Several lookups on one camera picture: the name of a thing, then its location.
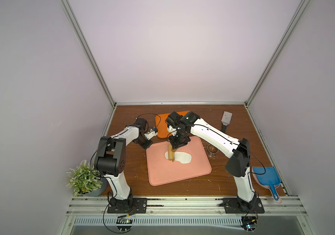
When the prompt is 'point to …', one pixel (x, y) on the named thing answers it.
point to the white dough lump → (183, 157)
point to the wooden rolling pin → (170, 152)
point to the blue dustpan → (270, 179)
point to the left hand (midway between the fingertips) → (149, 145)
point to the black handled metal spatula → (226, 120)
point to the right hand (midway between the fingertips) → (173, 143)
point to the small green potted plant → (84, 180)
